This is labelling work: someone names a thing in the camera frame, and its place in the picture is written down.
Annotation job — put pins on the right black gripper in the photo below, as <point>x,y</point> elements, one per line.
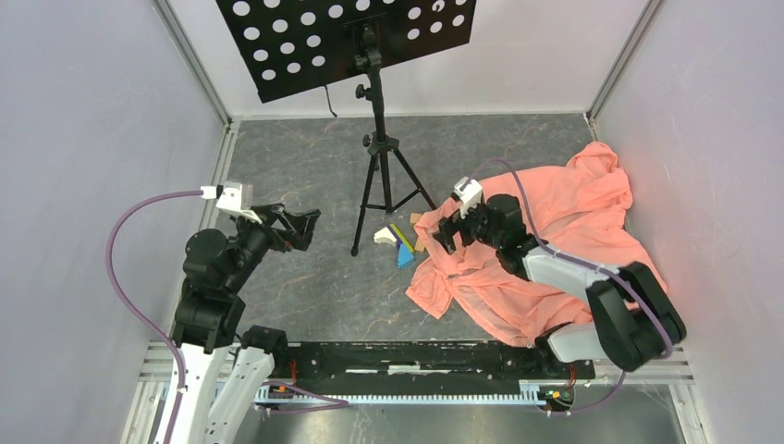
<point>447,227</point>

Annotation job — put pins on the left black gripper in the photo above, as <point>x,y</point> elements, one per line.
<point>282,238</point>

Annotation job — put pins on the salmon pink zip jacket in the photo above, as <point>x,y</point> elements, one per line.
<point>579,207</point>

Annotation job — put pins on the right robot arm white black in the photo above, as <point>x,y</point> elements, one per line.
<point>633,319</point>

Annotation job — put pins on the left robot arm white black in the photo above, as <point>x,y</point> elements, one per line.
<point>206,321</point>

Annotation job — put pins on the yellow green toy stick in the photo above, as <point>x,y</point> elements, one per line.
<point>402,240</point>

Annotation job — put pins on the blue toy block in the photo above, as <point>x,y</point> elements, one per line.
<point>405,257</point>

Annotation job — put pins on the black tripod stand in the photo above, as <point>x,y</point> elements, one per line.
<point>383,153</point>

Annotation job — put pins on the white arch toy block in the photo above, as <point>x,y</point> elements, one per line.
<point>386,235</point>

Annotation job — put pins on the black perforated board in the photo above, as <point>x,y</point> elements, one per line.
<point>290,47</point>

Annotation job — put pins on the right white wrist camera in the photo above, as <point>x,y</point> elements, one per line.
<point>468,193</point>

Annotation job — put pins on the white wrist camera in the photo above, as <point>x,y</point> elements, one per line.
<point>235,199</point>
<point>468,193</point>

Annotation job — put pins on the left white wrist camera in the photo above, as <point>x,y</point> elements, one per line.
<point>235,199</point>

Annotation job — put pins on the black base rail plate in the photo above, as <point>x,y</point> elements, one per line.
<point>481,367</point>

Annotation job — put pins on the white toothed cable track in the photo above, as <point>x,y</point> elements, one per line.
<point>524,396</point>

